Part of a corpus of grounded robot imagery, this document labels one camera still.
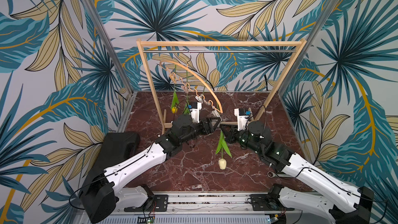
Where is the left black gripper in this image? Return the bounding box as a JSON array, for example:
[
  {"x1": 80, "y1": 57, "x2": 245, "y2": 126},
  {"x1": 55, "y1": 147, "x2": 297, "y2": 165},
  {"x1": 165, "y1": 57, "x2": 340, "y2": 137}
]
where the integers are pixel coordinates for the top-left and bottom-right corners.
[{"x1": 180, "y1": 117, "x2": 220, "y2": 145}]

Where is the white tulip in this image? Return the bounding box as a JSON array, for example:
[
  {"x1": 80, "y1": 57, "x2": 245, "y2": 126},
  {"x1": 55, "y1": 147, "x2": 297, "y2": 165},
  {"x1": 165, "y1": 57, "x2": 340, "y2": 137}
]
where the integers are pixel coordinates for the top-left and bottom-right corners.
[{"x1": 216, "y1": 131, "x2": 232, "y2": 170}]

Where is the yellow tulip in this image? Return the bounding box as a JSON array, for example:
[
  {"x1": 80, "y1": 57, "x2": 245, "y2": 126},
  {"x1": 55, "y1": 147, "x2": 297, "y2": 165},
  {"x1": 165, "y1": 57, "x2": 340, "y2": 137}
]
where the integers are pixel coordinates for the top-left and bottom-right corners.
[{"x1": 171, "y1": 66, "x2": 179, "y2": 114}]

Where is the tan wavy clothes hanger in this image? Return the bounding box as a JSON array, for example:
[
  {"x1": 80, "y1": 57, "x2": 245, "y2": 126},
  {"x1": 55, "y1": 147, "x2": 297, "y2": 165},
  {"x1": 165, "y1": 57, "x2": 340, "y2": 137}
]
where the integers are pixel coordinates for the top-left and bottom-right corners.
[{"x1": 153, "y1": 53, "x2": 224, "y2": 115}]

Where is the pink tulip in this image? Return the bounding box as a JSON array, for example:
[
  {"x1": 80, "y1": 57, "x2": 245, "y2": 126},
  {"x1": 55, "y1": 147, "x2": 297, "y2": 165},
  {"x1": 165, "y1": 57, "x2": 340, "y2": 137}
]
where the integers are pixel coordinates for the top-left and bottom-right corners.
[{"x1": 200, "y1": 87, "x2": 206, "y2": 103}]

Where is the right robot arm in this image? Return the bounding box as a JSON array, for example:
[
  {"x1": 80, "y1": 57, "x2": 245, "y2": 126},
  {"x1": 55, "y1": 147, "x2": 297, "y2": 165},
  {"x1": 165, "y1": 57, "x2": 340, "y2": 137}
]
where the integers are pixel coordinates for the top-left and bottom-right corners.
[{"x1": 220, "y1": 121, "x2": 374, "y2": 224}]

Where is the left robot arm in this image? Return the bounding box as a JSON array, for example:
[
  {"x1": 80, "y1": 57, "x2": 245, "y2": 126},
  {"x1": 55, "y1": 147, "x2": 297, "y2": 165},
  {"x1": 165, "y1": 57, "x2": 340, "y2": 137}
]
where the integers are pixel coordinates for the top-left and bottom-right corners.
[{"x1": 78, "y1": 115, "x2": 221, "y2": 224}]

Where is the grey clothespin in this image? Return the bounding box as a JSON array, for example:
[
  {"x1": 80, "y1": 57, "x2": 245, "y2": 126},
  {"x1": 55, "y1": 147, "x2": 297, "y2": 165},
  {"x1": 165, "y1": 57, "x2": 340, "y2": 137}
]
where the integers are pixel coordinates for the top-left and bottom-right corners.
[{"x1": 212, "y1": 108, "x2": 221, "y2": 118}]

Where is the white clothespin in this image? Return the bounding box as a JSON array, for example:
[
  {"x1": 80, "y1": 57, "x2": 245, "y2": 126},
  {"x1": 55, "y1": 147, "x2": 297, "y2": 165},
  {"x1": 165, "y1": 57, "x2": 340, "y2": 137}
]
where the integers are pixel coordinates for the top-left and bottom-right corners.
[{"x1": 195, "y1": 95, "x2": 202, "y2": 103}]

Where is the beige clothespin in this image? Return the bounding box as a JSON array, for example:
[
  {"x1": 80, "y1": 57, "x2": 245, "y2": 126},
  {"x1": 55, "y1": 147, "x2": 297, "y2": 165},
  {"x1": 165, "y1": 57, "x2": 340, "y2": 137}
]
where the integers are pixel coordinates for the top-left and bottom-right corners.
[{"x1": 170, "y1": 71, "x2": 177, "y2": 84}]

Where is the silver wrench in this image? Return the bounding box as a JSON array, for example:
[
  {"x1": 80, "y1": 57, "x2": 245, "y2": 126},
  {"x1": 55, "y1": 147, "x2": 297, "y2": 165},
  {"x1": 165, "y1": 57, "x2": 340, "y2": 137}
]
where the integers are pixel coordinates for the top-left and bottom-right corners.
[{"x1": 267, "y1": 171, "x2": 278, "y2": 178}]

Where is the metal rack rod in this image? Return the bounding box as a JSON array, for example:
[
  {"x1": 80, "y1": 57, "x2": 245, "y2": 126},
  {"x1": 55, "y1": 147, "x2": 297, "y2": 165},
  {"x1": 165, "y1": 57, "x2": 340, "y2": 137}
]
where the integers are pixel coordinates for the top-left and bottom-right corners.
[{"x1": 143, "y1": 50, "x2": 296, "y2": 54}]

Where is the black case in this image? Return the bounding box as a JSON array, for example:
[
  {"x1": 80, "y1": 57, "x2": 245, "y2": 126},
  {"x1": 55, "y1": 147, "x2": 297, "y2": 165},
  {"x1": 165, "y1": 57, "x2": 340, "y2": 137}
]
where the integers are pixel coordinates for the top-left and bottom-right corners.
[{"x1": 89, "y1": 131, "x2": 141, "y2": 173}]

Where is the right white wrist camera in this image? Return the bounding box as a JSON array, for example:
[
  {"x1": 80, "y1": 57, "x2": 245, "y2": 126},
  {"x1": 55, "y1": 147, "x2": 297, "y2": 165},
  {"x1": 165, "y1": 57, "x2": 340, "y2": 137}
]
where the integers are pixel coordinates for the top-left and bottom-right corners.
[{"x1": 234, "y1": 108, "x2": 251, "y2": 131}]

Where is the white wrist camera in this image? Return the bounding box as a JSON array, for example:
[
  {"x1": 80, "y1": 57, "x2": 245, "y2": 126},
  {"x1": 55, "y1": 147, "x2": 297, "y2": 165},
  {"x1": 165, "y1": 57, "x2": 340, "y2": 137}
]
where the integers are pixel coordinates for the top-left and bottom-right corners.
[
  {"x1": 188, "y1": 102, "x2": 202, "y2": 123},
  {"x1": 234, "y1": 108, "x2": 251, "y2": 131}
]

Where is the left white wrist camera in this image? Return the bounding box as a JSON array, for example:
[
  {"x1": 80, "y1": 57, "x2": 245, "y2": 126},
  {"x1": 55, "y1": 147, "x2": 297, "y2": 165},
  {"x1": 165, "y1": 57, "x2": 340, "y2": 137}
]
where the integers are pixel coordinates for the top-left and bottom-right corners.
[{"x1": 188, "y1": 102, "x2": 202, "y2": 123}]

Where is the aluminium front rail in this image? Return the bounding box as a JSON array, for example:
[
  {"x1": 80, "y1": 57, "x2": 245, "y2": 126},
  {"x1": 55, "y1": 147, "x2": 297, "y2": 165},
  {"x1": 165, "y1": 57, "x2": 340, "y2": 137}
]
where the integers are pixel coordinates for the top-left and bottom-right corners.
[{"x1": 101, "y1": 191, "x2": 331, "y2": 224}]

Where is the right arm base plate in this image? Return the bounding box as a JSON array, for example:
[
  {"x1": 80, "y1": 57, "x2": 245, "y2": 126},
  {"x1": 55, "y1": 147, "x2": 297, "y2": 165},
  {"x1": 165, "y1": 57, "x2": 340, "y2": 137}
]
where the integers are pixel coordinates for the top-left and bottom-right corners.
[{"x1": 248, "y1": 194, "x2": 280, "y2": 211}]

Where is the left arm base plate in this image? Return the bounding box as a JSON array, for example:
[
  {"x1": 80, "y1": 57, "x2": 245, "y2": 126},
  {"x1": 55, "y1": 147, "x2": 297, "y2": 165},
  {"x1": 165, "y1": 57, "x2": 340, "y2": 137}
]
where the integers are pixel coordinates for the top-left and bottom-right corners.
[{"x1": 136, "y1": 195, "x2": 169, "y2": 212}]

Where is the wooden clothes rack frame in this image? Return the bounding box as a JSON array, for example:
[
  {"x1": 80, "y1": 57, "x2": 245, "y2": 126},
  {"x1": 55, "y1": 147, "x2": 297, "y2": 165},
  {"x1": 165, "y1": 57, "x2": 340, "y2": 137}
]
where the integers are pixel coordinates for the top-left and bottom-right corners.
[{"x1": 136, "y1": 38, "x2": 307, "y2": 133}]

